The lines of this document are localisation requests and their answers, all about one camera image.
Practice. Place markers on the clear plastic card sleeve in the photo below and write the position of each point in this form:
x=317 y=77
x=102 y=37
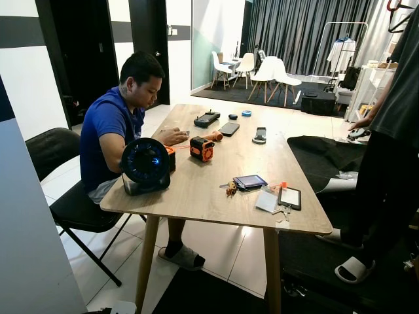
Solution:
x=267 y=200

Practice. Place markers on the black bag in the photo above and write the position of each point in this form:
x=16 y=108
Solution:
x=351 y=78

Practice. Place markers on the black red coat hanger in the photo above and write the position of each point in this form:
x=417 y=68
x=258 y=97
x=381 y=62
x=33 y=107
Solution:
x=399 y=23

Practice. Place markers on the orange black cube device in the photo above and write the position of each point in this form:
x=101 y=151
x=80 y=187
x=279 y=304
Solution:
x=201 y=150
x=171 y=158

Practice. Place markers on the silver keys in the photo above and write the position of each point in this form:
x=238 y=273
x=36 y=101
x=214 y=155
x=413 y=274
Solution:
x=283 y=211

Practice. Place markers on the white hanging shirt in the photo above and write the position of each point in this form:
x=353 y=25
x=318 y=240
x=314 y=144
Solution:
x=342 y=55

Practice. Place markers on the seated man in blue shirt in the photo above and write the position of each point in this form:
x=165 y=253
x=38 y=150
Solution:
x=108 y=121

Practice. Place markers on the black handheld console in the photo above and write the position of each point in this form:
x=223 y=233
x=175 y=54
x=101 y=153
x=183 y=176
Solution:
x=206 y=119

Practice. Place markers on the metal clothes rack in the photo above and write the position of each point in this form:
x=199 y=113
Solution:
x=319 y=46

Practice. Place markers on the white chair wooden legs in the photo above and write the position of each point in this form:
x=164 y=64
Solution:
x=246 y=63
x=218 y=64
x=263 y=70
x=283 y=75

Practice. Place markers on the wooden table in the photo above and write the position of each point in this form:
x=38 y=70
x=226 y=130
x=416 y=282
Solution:
x=242 y=160

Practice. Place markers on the black smartphone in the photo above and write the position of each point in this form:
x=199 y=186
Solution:
x=229 y=129

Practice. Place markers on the black rug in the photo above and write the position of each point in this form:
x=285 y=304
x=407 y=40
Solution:
x=229 y=97

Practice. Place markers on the white shelf unit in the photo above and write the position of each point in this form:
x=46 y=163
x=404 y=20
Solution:
x=366 y=91

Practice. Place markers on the black door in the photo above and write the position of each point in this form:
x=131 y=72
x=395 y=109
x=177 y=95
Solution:
x=149 y=46
x=78 y=59

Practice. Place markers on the black case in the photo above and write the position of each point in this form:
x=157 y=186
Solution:
x=318 y=103

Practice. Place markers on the black folding chair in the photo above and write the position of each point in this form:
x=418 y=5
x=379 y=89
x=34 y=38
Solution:
x=49 y=150

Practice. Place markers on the black floor mat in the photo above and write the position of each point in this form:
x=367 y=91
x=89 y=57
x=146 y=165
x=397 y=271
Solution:
x=209 y=297

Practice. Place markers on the blue wallet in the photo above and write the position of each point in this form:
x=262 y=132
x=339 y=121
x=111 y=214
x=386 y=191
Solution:
x=250 y=182

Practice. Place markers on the dark grey curtain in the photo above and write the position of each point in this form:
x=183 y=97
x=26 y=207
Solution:
x=294 y=29

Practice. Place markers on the small black tablet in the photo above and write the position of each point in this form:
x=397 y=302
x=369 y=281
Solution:
x=289 y=198

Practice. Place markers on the black round fan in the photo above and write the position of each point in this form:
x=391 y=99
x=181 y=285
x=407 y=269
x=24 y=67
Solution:
x=145 y=167

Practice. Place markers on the orange tag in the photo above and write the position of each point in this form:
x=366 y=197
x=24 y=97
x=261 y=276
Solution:
x=283 y=185

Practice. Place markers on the white and navy panel board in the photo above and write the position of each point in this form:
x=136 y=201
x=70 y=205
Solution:
x=33 y=229

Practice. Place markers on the clear plastic bag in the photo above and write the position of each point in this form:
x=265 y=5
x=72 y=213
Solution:
x=347 y=175

